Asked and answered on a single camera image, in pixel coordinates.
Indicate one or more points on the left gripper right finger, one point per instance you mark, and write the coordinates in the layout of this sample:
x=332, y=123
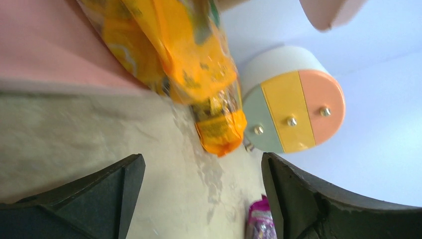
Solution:
x=304, y=206

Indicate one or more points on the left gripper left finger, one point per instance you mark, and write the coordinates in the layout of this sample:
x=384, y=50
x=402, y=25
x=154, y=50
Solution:
x=98, y=206

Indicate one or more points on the purple grape candy bag right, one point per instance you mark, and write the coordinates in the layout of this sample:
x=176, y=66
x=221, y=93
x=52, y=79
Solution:
x=260, y=224

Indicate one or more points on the pink three-tier shelf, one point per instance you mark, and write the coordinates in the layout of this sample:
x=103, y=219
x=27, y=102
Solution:
x=51, y=47

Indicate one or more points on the round pastel drawer cabinet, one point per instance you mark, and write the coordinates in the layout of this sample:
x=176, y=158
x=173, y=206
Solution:
x=291, y=102

